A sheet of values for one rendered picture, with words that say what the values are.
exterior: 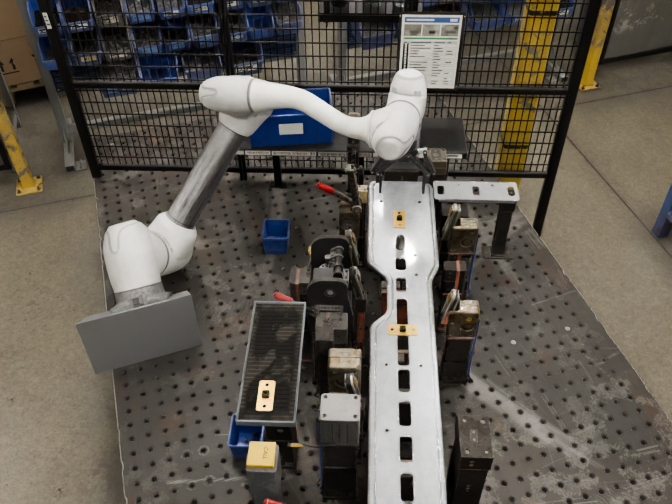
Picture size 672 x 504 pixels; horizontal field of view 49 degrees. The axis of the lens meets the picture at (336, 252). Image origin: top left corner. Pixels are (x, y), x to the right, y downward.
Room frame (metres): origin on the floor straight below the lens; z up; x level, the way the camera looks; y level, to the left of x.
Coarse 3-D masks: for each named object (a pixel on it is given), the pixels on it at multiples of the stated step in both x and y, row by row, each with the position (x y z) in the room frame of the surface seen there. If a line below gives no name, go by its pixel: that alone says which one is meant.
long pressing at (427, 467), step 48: (384, 192) 1.91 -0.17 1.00; (432, 192) 1.91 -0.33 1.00; (384, 240) 1.67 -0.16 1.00; (432, 240) 1.67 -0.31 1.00; (384, 336) 1.29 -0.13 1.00; (432, 336) 1.29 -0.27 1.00; (384, 384) 1.12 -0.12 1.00; (432, 384) 1.12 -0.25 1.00; (384, 432) 0.98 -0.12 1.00; (432, 432) 0.98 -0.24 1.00; (384, 480) 0.85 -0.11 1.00; (432, 480) 0.85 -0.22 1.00
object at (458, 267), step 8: (448, 264) 1.57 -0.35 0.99; (456, 264) 1.57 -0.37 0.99; (464, 264) 1.57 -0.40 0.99; (448, 272) 1.55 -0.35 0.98; (456, 272) 1.55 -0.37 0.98; (464, 272) 1.54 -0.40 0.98; (448, 280) 1.55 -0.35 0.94; (456, 280) 1.54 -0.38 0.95; (464, 280) 1.55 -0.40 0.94; (448, 288) 1.55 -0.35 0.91; (456, 288) 1.54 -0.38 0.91; (440, 312) 1.56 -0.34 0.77; (440, 320) 1.55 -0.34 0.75; (440, 328) 1.54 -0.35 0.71
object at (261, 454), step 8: (256, 448) 0.85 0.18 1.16; (264, 448) 0.85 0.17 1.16; (272, 448) 0.85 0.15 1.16; (248, 456) 0.83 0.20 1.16; (256, 456) 0.83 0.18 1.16; (264, 456) 0.83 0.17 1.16; (272, 456) 0.83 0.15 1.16; (248, 464) 0.81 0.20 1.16; (256, 464) 0.81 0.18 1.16; (264, 464) 0.81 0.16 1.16; (272, 464) 0.81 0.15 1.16
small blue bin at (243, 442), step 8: (232, 416) 1.16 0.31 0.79; (232, 424) 1.14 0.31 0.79; (232, 432) 1.12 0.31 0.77; (240, 432) 1.16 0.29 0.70; (248, 432) 1.16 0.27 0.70; (256, 432) 1.16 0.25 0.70; (264, 432) 1.14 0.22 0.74; (232, 440) 1.11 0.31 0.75; (240, 440) 1.14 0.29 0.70; (248, 440) 1.14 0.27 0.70; (256, 440) 1.13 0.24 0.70; (232, 448) 1.07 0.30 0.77; (240, 448) 1.07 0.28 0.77; (240, 456) 1.07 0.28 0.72
